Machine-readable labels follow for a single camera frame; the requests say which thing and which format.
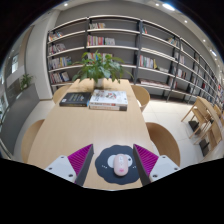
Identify dark cartoon-eyed mouse pad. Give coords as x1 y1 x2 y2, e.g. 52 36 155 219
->
94 144 143 186

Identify small green floor plant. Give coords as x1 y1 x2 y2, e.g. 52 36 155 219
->
19 73 35 91

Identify round-backed light wood chair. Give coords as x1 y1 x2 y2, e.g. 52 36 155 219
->
52 84 73 105
20 118 46 164
130 84 152 113
144 121 182 167

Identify white red spine book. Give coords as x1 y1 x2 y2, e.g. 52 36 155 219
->
88 103 128 112

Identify light wooden frame chairs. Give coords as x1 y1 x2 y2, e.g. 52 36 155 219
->
180 95 224 158

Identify white illustrated cover book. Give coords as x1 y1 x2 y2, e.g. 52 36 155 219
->
89 89 129 108

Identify round ceiling lights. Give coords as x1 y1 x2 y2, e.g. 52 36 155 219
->
62 1 218 57

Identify green potted plant white pot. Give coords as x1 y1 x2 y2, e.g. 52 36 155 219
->
71 50 134 89

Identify black hardcover book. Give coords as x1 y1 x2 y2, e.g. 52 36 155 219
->
59 91 92 108

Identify pale pink computer mouse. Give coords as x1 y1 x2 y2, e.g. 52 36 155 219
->
112 153 129 177

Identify grey bookshelf unit with books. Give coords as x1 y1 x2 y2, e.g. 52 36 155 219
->
46 13 224 111

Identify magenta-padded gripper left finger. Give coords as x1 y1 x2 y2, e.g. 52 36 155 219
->
44 143 95 187

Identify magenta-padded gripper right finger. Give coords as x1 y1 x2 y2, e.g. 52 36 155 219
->
132 143 181 187

